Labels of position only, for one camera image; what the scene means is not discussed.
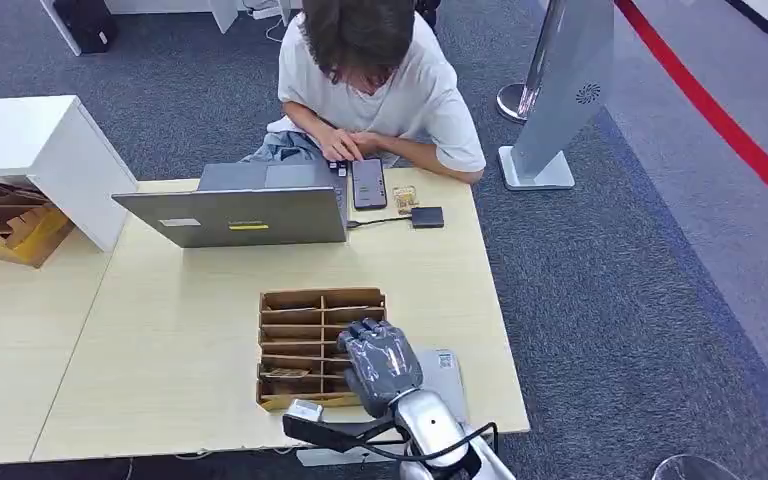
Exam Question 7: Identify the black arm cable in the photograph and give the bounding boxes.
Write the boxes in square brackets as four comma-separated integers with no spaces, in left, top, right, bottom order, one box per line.
[356,421,499,465]

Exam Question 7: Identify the white desk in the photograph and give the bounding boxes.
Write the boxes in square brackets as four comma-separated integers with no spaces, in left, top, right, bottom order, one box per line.
[38,0,306,58]

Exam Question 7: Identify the white plastic panel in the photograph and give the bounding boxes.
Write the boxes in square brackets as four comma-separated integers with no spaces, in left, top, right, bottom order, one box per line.
[295,446,413,469]

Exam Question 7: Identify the red barrier belt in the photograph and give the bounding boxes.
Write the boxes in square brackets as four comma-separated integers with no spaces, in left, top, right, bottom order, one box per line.
[613,0,768,228]

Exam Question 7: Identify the person's left hand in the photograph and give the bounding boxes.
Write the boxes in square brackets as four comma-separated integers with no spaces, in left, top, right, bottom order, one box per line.
[348,130,387,158]

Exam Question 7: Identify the black camera bracket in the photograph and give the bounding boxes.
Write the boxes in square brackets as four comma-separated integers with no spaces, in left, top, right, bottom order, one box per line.
[281,413,412,456]

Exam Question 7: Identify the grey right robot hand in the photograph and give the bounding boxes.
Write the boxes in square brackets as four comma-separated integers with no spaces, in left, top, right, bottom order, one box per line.
[336,317,425,420]

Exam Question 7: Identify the white floor cable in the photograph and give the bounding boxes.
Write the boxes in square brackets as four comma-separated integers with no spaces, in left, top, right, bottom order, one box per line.
[122,447,299,480]

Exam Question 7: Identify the person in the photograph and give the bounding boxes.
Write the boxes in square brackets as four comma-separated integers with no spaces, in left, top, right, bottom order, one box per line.
[240,0,489,186]

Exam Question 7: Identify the white power strip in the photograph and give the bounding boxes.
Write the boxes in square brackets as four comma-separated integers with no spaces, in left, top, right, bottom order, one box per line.
[243,0,286,22]

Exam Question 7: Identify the white cabinet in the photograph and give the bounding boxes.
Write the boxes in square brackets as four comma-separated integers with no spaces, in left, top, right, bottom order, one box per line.
[0,94,139,254]

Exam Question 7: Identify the brown cardboard boxes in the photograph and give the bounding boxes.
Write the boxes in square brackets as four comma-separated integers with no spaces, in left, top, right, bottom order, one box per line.
[0,179,76,270]

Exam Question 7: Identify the wooden card box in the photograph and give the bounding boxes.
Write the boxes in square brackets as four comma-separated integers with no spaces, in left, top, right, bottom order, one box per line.
[255,286,388,413]

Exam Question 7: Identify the grey laptop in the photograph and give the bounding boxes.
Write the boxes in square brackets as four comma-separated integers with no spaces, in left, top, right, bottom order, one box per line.
[111,160,352,250]

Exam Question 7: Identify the small black hub box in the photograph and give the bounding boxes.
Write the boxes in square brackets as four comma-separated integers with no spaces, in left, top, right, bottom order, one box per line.
[410,205,446,231]

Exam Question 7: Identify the grey flat device with code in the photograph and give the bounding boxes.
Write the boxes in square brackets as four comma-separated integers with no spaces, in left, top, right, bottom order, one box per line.
[413,347,471,426]

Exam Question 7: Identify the black smartphone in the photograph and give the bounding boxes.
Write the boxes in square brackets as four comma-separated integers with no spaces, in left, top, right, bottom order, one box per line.
[350,157,389,213]

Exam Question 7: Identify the yellowish snack packet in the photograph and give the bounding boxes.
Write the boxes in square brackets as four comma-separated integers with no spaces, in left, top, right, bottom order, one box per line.
[392,185,420,215]

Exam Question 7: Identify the person's right hand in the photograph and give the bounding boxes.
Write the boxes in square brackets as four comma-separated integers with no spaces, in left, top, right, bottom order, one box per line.
[316,127,365,164]

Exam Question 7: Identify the grey standing panel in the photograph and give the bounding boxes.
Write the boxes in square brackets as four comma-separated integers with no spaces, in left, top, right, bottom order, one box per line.
[497,0,617,193]

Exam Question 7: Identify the black hub cable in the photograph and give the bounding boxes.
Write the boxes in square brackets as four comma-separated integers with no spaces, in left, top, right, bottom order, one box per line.
[346,214,414,231]

